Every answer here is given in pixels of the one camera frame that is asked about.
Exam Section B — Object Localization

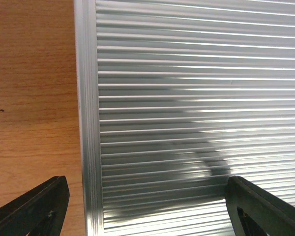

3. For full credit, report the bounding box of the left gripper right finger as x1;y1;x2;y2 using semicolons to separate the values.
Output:
225;176;295;236

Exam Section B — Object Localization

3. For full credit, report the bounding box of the aluminium poker case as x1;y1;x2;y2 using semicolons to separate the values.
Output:
74;0;295;236

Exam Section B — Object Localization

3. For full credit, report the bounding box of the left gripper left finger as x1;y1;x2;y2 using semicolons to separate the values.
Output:
0;176;70;236

